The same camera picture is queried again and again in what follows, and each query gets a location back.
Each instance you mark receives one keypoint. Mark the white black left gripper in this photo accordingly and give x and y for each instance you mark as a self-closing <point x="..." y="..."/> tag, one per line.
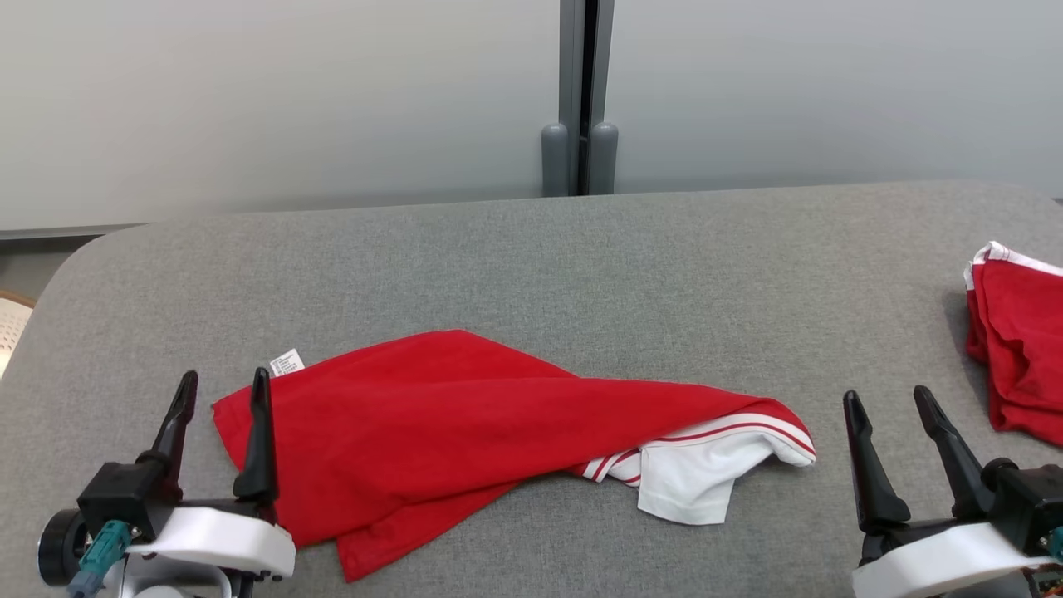
<point x="224" y="540"/>

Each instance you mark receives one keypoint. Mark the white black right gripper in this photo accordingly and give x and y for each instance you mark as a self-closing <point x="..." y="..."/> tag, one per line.
<point x="938" y="565"/>

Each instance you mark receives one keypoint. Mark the red white basketball shirt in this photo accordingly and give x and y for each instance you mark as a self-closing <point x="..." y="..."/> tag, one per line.
<point x="432" y="423"/>
<point x="1026" y="349"/>

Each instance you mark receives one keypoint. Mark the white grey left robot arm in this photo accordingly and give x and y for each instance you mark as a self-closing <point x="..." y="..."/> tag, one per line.
<point x="174" y="581"/>

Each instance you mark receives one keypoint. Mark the white perforated basket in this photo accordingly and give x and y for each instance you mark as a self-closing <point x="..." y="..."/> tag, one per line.
<point x="12" y="328"/>

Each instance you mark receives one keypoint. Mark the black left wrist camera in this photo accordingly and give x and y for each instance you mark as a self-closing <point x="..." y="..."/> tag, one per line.
<point x="116" y="498"/>

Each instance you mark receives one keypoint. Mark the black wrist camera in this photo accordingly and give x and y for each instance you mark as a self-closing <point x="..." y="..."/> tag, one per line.
<point x="116" y="498"/>
<point x="1026" y="498"/>

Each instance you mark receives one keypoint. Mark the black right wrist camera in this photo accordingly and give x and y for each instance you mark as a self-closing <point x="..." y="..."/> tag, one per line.
<point x="1026" y="498"/>

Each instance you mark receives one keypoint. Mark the grey partition post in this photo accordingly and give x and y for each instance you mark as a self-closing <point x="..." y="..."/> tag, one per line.
<point x="580" y="83"/>

